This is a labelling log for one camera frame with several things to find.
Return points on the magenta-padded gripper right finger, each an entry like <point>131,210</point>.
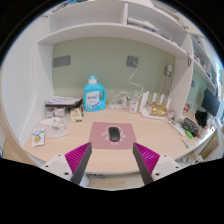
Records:
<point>148,159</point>

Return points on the white wall power adapter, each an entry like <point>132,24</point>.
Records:
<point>168,69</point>

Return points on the grey blank wall plate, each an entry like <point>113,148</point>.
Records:
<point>61,61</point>

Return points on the black monitor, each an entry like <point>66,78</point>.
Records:
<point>210,103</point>

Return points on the green packet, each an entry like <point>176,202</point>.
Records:
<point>189,134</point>

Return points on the grey wall socket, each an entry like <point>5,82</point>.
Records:
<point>132,61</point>

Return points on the white packet yellow print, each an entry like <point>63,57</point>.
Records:
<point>38,137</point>

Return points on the black computer mouse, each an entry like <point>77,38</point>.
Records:
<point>114,134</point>

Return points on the white shelf unit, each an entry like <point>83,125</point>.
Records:
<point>100,30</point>

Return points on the clear plastic bottle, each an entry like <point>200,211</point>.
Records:
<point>134,105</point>

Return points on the white tube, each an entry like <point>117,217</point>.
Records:
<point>186,143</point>

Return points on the clear plastic bags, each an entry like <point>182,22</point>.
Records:
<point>56,128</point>

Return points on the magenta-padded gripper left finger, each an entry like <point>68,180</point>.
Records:
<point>77,158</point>

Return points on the black bag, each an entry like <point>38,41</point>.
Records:
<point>201,118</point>

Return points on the flat book stack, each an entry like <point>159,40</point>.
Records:
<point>63,101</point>

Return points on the pink printed mouse pad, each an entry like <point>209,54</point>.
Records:
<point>98,136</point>

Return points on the blue detergent bottle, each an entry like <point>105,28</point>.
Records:
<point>94,96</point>

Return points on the gold foil bag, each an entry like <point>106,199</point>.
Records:
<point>158,109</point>

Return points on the white remote control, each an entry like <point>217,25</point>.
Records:
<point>176,128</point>

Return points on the small round jar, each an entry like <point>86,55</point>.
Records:
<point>171,115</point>

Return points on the pale yellow box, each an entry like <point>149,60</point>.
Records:
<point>76,114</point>

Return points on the white router with antennas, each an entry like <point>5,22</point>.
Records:
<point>145,111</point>

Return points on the grey zip pouch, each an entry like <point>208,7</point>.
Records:
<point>190,126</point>

